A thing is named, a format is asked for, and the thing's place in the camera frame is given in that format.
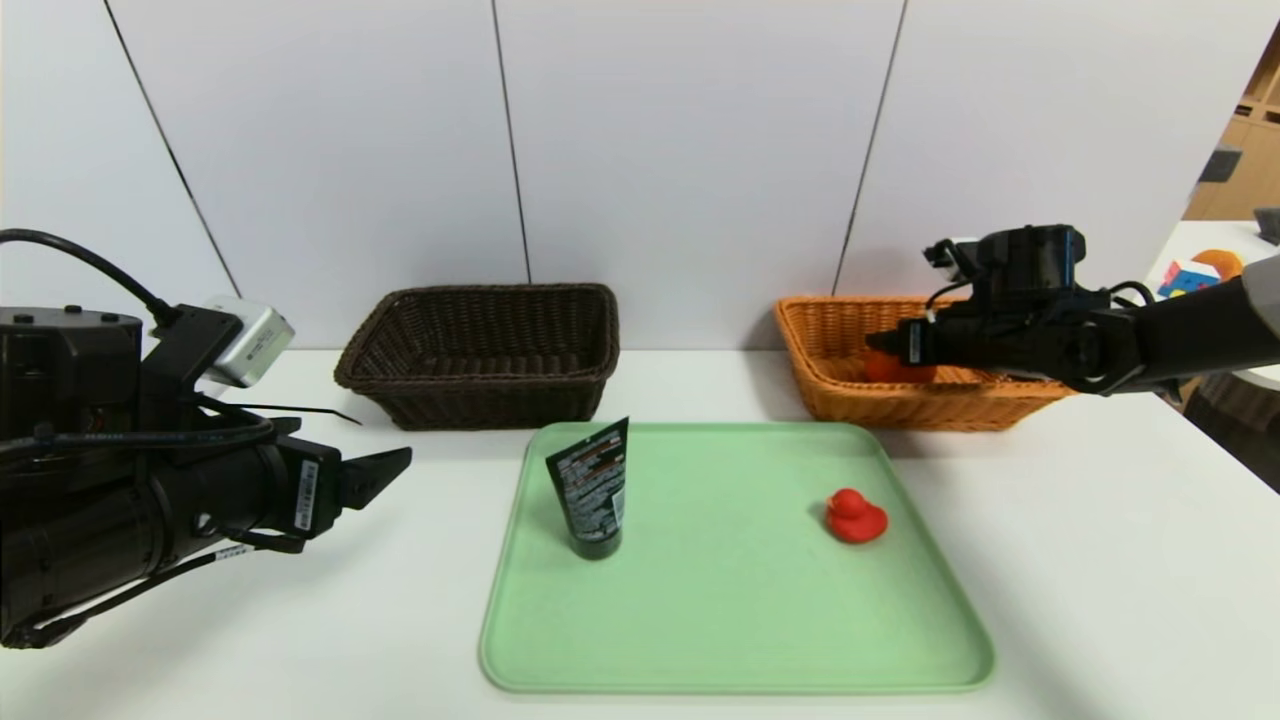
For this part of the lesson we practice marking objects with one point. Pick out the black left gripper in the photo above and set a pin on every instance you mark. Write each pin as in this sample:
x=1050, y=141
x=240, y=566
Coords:
x=312, y=494

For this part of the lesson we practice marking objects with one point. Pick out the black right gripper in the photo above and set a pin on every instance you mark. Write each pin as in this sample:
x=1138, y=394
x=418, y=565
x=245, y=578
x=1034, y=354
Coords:
x=914, y=342

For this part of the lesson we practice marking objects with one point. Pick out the orange fruit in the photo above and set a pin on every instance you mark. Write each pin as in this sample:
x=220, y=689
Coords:
x=895, y=371

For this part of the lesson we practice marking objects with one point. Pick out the red rubber duck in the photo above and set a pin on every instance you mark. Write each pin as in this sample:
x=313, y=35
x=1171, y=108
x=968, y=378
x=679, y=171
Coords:
x=855, y=522

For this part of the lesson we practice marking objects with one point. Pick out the black cosmetic tube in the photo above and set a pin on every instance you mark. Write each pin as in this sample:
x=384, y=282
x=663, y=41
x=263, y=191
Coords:
x=590, y=490

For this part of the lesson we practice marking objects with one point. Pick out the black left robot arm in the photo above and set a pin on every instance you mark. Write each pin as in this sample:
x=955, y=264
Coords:
x=100, y=540

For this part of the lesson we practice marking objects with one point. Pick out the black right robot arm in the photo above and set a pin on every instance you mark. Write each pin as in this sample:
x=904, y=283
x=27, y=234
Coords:
x=1190, y=335

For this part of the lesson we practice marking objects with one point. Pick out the orange wicker basket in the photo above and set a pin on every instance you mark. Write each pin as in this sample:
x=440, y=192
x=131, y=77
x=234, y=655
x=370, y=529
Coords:
x=850, y=405

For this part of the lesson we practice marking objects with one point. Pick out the dark brown wicker basket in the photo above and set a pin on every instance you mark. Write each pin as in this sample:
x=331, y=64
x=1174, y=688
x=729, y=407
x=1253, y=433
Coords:
x=480, y=400

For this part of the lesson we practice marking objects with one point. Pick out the colourful cube toy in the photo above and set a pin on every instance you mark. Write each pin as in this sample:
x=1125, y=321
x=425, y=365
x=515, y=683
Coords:
x=1188, y=280

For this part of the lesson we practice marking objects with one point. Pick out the light green plastic tray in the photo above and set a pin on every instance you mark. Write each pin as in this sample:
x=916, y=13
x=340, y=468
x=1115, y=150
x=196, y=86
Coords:
x=700, y=620

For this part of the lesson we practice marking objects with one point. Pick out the orange plush toy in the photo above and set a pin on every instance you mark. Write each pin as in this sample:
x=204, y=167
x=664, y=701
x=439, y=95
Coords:
x=1222, y=262

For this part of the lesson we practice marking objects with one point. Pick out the grey device on table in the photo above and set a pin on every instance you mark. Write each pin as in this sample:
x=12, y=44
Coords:
x=1270, y=226

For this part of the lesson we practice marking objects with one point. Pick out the wooden shelf unit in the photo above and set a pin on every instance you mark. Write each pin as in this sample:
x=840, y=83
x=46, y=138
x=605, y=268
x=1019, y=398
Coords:
x=1250, y=170

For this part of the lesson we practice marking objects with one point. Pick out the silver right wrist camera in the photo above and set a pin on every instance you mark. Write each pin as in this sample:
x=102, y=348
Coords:
x=950, y=258

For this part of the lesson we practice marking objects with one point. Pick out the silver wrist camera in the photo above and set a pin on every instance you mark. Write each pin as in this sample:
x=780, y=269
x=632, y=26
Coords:
x=950, y=258
x=255, y=340

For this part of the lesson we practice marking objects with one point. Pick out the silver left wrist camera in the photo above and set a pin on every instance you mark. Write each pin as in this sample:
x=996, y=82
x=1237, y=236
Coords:
x=255, y=340

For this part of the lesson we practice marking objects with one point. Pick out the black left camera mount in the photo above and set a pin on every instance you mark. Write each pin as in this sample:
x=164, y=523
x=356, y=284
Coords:
x=185, y=350

